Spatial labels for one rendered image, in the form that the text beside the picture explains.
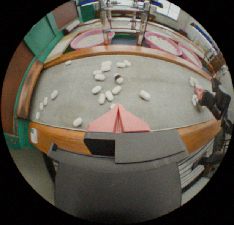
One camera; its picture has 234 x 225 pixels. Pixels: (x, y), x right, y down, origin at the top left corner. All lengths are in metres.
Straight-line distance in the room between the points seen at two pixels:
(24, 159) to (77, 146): 1.25
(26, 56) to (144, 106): 0.62
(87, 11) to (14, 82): 2.66
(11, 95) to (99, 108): 0.45
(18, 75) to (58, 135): 0.38
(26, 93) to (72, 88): 0.26
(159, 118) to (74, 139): 0.26
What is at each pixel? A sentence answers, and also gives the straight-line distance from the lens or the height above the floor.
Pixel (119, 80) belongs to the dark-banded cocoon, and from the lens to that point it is 0.26.
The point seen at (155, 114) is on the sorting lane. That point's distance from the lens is 0.27.
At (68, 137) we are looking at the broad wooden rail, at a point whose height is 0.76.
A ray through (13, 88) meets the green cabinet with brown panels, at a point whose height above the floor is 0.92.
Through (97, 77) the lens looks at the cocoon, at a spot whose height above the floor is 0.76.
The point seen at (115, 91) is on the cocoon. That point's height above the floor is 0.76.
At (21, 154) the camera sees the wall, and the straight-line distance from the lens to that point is 1.39.
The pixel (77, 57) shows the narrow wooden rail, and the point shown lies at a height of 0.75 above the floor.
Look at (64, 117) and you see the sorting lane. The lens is 0.30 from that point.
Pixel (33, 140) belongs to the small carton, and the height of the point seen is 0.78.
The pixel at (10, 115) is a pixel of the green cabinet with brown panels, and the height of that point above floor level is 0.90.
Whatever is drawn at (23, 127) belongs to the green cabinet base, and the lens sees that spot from 0.49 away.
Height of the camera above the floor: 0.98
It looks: 76 degrees down
